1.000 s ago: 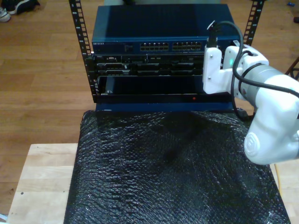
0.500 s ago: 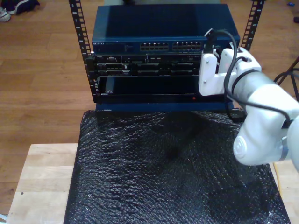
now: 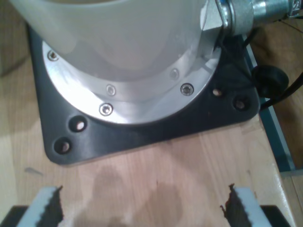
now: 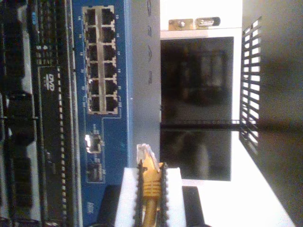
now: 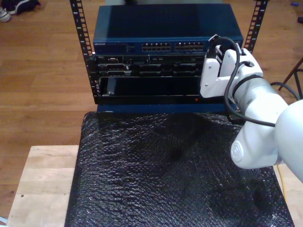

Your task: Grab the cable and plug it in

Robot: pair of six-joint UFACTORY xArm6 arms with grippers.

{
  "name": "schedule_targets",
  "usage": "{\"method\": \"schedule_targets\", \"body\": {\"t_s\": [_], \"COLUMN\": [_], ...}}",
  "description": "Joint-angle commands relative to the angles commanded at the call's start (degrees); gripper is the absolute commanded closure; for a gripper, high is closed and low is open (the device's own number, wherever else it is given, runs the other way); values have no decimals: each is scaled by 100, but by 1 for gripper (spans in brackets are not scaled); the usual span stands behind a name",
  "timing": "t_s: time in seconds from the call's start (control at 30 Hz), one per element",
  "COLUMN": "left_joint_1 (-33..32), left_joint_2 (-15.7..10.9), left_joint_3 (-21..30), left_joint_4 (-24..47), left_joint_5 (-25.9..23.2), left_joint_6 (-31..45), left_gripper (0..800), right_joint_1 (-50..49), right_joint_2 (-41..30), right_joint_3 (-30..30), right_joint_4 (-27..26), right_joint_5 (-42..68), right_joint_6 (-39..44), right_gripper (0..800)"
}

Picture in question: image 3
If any silver metal cable connector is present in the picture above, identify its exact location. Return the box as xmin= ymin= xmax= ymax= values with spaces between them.
xmin=201 ymin=0 xmax=303 ymax=37

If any black cable with round plug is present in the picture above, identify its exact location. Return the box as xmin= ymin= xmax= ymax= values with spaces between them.
xmin=250 ymin=65 xmax=303 ymax=111

